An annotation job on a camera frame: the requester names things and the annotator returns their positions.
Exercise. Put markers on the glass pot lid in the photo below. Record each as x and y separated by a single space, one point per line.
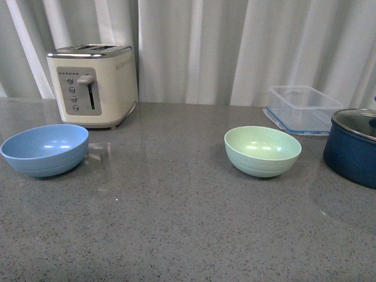
355 120

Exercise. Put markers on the green plastic bowl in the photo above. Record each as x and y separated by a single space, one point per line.
261 151

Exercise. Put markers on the blue plastic bowl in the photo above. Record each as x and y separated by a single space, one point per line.
47 150

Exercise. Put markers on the clear plastic food container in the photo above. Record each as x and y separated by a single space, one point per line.
301 110

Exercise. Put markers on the dark blue cooking pot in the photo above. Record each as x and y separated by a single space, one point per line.
351 152

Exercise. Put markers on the white curtain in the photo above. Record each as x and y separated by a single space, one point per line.
207 52

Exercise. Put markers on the cream two-slot toaster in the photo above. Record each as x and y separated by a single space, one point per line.
95 84

